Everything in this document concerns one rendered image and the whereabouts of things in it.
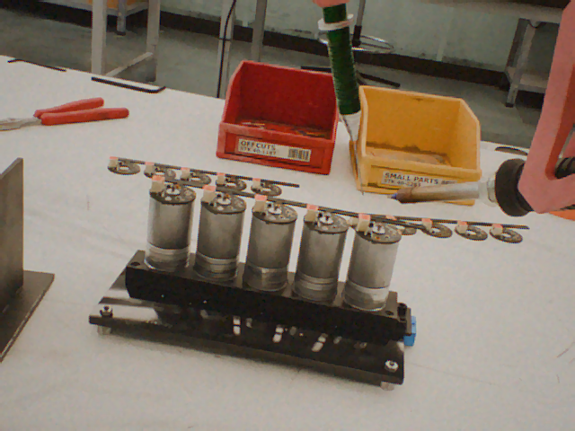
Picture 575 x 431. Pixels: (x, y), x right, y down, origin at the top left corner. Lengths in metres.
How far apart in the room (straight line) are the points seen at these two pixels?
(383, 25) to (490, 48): 0.65
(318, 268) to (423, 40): 4.40
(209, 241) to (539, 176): 0.18
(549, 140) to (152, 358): 0.21
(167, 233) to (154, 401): 0.09
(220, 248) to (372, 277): 0.08
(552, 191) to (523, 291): 0.22
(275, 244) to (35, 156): 0.27
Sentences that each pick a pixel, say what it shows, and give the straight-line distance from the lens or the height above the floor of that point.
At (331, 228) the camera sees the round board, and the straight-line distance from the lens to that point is 0.39.
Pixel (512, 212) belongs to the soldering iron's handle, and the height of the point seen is 0.86.
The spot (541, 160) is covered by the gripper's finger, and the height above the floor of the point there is 0.89.
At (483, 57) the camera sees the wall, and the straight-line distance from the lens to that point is 4.80.
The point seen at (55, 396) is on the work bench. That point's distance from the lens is 0.36.
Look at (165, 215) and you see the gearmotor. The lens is 0.40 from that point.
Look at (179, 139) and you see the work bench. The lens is 0.68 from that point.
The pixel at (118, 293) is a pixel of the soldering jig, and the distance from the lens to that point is 0.41.
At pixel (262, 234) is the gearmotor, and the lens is 0.39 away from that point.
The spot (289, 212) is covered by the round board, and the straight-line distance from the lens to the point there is 0.40.
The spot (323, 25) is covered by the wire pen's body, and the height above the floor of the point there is 0.92.
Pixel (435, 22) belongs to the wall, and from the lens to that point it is 4.76.
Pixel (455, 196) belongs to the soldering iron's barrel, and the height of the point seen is 0.86.
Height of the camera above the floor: 0.97
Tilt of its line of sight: 24 degrees down
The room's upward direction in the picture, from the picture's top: 9 degrees clockwise
